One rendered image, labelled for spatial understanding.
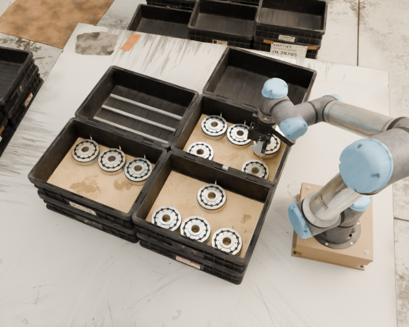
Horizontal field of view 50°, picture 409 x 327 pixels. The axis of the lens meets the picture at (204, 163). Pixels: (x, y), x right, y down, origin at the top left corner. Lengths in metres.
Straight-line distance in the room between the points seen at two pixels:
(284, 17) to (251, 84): 1.00
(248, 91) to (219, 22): 1.12
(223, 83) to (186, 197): 0.59
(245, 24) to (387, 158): 2.06
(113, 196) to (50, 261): 0.32
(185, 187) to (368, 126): 0.69
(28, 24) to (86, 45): 1.45
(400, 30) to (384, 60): 0.38
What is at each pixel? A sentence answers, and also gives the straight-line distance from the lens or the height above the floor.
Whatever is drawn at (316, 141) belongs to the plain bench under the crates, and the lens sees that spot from 1.94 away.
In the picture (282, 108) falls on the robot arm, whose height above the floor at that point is 1.20.
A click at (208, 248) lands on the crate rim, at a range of 1.37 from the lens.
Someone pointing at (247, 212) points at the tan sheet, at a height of 0.83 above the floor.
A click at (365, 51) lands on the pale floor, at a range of 3.53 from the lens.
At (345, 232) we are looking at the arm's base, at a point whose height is 0.86.
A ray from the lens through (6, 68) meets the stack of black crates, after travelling 2.84.
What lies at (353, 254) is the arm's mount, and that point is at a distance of 1.60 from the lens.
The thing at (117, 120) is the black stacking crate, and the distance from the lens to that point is 1.80.
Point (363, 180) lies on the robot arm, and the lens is 1.02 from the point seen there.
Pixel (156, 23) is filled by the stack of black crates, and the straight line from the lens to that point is 3.11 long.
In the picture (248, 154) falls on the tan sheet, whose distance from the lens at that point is 1.68.
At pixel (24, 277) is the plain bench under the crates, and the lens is 1.69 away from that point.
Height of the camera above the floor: 2.20
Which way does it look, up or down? 56 degrees down
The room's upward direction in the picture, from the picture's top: 2 degrees clockwise
